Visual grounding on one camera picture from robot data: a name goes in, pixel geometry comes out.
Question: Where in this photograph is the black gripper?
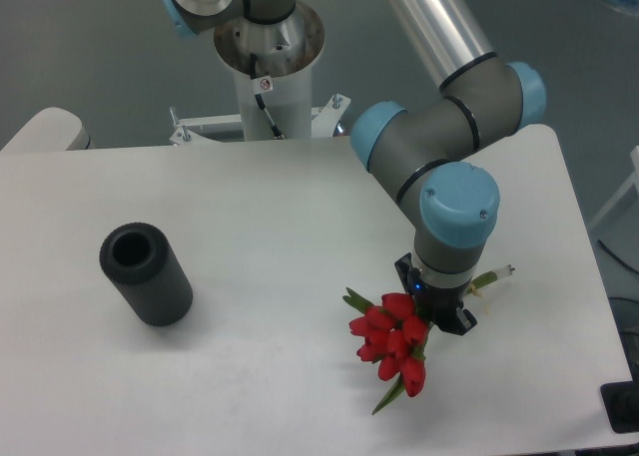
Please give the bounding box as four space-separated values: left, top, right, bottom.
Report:
394 253 476 335

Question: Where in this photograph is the red tulip bouquet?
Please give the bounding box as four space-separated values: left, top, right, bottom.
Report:
341 263 517 416

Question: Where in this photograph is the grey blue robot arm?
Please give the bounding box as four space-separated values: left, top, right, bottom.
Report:
162 0 546 335

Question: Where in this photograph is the black box at table edge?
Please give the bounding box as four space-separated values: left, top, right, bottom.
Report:
600 381 638 434

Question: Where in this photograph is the black ribbed cylindrical vase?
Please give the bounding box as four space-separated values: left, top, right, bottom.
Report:
99 223 193 326

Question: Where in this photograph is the white rounded side table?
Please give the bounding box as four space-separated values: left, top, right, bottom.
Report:
1 107 95 156

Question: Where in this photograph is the black cable on floor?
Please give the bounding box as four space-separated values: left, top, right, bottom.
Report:
597 239 639 270

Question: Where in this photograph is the white metal mounting bracket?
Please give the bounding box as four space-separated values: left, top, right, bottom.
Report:
169 93 351 146

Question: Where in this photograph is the white frame at right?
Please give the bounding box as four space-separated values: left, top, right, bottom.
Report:
587 147 638 234

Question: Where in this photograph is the black cable on pedestal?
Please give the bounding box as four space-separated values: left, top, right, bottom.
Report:
248 52 286 141

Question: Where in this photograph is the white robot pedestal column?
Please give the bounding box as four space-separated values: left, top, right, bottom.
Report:
214 1 324 141

